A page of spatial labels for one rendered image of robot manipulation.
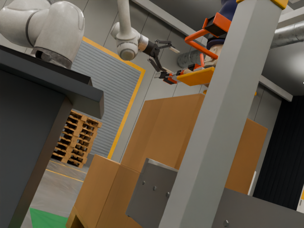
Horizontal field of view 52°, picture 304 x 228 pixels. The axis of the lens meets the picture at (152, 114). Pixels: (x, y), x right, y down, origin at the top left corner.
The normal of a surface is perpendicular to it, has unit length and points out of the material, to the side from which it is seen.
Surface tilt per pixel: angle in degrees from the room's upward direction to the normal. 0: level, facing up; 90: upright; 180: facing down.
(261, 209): 90
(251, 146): 90
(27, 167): 90
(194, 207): 90
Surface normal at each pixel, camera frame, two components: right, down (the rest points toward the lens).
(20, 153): 0.14, -0.12
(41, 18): -0.33, -0.37
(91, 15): 0.45, 0.01
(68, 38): 0.64, 0.10
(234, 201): -0.85, -0.39
